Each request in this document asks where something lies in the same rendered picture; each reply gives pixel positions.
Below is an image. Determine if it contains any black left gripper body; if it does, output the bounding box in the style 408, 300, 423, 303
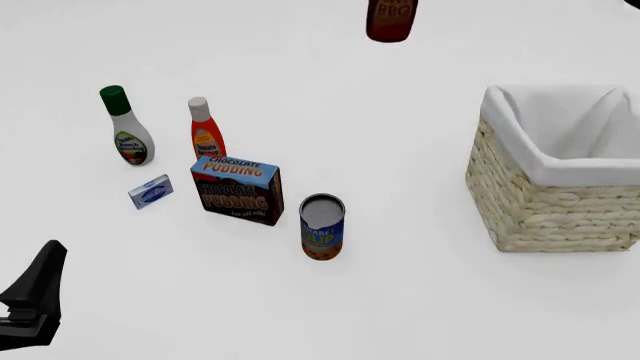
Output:
0, 299, 63, 352

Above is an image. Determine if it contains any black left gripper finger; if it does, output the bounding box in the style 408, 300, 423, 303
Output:
0, 239, 69, 320

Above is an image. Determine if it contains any brown bbq sauce bottle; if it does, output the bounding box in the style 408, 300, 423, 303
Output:
365, 0, 420, 44

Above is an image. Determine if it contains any wicker basket with white liner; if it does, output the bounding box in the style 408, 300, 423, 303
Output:
464, 84, 640, 253

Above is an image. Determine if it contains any small blue cream cheese box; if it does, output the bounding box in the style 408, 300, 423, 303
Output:
127, 173, 176, 211

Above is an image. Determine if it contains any white ranch dressing bottle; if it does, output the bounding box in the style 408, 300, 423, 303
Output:
98, 84, 156, 167

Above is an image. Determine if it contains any chocolate pudding box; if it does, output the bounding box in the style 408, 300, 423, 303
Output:
189, 154, 286, 228

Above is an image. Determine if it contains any red ketchup bottle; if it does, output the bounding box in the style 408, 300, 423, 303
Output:
187, 96, 228, 160

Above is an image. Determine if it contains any blue alphabet soup can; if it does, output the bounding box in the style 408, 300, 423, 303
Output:
298, 192, 347, 262

